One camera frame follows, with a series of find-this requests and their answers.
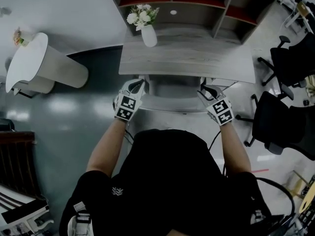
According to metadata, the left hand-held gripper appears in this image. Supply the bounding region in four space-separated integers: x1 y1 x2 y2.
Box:
113 78 147 122

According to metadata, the white office desk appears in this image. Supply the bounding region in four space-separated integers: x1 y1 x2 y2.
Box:
277 0 315 34

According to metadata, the grey and white chair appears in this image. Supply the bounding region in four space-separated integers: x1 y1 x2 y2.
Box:
137 74 222 115

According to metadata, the yellow wooden frame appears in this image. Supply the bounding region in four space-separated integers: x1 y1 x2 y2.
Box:
282 169 315 214

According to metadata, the black mesh office chair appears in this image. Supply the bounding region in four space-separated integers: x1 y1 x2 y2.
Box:
235 90 315 161
257 34 315 101

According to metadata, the thick black looped cable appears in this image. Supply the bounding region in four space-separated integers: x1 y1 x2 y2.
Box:
255 177 296 219

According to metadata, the white harness strap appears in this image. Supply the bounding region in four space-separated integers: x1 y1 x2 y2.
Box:
67 201 95 236

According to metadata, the grey wooden desk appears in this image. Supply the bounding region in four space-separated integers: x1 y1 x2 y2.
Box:
118 28 257 89

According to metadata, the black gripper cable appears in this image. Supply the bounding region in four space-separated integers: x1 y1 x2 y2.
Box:
207 130 222 151
124 128 135 143

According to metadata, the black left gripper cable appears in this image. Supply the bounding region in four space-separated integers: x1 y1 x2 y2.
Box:
124 128 135 143

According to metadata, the person in black shirt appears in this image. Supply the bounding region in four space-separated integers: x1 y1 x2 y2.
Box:
58 128 274 236

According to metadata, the person's right forearm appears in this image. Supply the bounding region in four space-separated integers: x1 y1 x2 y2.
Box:
218 122 252 178

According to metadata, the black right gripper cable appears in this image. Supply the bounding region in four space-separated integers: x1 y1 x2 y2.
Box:
207 130 222 151

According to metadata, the wooden shelf unit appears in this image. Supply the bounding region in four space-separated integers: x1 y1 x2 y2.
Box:
104 0 281 46

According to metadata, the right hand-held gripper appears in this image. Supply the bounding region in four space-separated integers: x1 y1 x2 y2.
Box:
197 83 234 127

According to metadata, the white flower bouquet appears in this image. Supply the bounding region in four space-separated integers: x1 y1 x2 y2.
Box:
126 3 160 32

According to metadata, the person's left forearm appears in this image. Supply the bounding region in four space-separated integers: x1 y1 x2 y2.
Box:
86 118 130 178

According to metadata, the white curved bar table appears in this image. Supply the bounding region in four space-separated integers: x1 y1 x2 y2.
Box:
5 31 90 98

